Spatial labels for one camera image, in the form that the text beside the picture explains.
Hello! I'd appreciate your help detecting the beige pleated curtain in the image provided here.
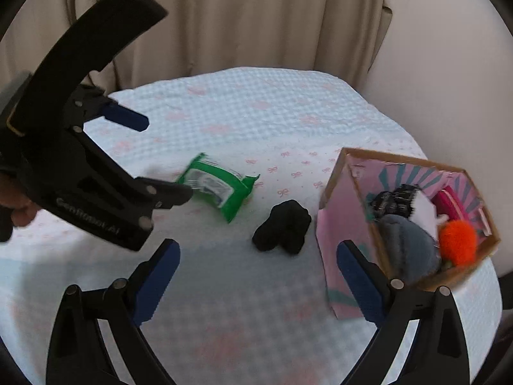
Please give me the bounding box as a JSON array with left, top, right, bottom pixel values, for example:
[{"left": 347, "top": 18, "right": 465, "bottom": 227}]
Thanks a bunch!
[{"left": 0, "top": 0, "right": 394, "bottom": 98}]

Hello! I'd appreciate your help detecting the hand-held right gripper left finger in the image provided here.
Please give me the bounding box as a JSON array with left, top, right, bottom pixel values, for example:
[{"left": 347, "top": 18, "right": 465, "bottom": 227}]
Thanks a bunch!
[{"left": 46, "top": 238, "right": 181, "bottom": 385}]

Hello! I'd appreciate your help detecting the green wet wipes packet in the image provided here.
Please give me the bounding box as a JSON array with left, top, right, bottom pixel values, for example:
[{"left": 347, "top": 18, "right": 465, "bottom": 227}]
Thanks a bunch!
[{"left": 175, "top": 152, "right": 261, "bottom": 224}]

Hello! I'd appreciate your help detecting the light blue checked blanket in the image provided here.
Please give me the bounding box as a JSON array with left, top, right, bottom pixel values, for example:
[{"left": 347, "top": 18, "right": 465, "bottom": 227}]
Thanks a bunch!
[{"left": 0, "top": 66, "right": 504, "bottom": 385}]

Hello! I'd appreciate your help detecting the pink zip pouch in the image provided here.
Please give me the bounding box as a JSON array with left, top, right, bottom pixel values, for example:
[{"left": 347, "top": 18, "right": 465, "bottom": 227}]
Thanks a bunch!
[{"left": 435, "top": 186, "right": 466, "bottom": 222}]

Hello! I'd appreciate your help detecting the orange pompom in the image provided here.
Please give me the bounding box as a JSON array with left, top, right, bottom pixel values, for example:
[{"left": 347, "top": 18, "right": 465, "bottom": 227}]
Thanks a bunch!
[{"left": 438, "top": 219, "right": 479, "bottom": 268}]

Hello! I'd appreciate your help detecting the grey soft cloth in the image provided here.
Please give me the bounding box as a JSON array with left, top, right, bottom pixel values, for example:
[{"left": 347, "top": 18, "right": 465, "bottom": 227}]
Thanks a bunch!
[{"left": 378, "top": 214, "right": 444, "bottom": 286}]

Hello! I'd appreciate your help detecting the white soft item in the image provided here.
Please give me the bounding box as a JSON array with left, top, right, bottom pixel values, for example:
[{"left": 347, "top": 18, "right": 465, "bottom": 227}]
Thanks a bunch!
[{"left": 411, "top": 194, "right": 440, "bottom": 235}]

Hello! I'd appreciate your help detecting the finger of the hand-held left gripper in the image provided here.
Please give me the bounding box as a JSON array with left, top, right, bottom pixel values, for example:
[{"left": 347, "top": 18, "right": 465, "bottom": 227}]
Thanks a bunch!
[
  {"left": 68, "top": 127, "right": 194, "bottom": 230},
  {"left": 74, "top": 87, "right": 150, "bottom": 132}
]

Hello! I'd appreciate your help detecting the person's left hand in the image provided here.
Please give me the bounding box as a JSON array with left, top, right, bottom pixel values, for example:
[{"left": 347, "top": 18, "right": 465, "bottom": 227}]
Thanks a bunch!
[{"left": 0, "top": 170, "right": 43, "bottom": 229}]

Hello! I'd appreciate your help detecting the black rolled cloth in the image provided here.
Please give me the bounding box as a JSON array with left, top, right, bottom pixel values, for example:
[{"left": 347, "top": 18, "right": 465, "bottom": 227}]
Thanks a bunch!
[{"left": 252, "top": 199, "right": 312, "bottom": 256}]

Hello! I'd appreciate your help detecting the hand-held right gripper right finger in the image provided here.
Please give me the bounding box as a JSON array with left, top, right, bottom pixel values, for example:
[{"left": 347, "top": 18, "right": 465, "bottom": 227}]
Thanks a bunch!
[{"left": 336, "top": 240, "right": 469, "bottom": 385}]

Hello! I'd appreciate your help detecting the pink patterned cardboard box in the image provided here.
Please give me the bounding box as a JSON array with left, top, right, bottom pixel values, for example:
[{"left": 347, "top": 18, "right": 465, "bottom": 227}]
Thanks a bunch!
[{"left": 316, "top": 147, "right": 501, "bottom": 321}]

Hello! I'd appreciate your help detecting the black patterned soft item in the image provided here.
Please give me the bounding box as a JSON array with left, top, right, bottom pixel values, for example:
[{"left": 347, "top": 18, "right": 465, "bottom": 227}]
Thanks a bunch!
[{"left": 369, "top": 184, "right": 420, "bottom": 222}]

